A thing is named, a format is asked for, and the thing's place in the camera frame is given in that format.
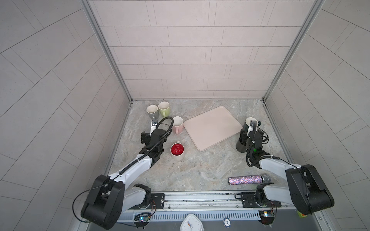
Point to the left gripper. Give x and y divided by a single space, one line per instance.
145 136

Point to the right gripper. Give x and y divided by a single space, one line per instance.
243 135

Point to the black mug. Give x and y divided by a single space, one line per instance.
241 145

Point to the dark green mug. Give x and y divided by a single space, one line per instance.
249 122

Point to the white mug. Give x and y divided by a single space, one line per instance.
177 151

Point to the pink mug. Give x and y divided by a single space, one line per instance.
178 125

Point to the grey mug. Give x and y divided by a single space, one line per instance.
153 112

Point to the light green mug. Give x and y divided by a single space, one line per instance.
164 108

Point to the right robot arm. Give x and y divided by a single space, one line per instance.
305 188

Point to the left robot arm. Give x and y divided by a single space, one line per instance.
112 195

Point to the glittery cylindrical bottle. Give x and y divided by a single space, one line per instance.
250 179

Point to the pink plastic tray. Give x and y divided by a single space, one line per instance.
212 127

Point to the right circuit board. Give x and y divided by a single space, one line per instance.
267 217

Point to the circuit board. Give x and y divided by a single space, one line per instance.
267 217
142 219

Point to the left circuit board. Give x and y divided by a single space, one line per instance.
142 219

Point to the round blue badge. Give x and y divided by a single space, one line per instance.
226 222

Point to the white kitchen timer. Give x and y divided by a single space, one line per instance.
191 223

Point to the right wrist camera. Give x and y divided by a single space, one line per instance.
253 126

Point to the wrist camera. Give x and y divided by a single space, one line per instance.
153 125
253 126

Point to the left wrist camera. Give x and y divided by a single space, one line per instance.
153 125

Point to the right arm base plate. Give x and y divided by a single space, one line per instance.
250 200

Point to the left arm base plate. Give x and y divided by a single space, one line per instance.
156 201

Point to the aluminium mounting rail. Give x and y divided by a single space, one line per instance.
202 199

